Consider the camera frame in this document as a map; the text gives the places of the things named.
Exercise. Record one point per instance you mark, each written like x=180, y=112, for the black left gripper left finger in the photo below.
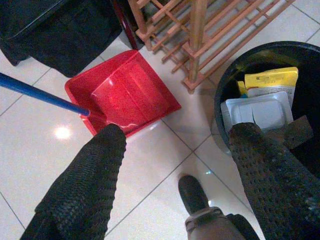
x=82, y=190

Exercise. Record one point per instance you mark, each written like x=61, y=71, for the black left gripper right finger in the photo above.
x=275, y=190

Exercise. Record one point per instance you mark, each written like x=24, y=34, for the black round rubbish bin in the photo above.
x=308, y=100

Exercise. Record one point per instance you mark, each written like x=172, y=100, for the brown cardboard piece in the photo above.
x=297, y=132

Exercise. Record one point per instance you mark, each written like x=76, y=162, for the white plastic tray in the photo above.
x=260, y=110

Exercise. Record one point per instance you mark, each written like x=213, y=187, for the yellow white packet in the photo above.
x=272, y=77

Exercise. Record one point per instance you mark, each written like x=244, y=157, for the black plastic crate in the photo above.
x=62, y=32

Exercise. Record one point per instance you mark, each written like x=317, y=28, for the dark red furniture leg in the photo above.
x=127, y=27

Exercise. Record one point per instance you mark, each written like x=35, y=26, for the wooden slatted rack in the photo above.
x=197, y=37

